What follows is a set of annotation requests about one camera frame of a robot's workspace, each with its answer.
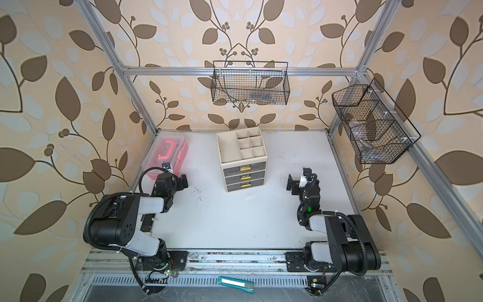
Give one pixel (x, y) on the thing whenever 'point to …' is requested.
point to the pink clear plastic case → (166, 147)
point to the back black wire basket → (250, 82)
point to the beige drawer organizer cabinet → (243, 156)
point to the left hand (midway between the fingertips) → (172, 175)
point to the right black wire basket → (378, 128)
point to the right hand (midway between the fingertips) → (300, 176)
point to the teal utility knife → (240, 284)
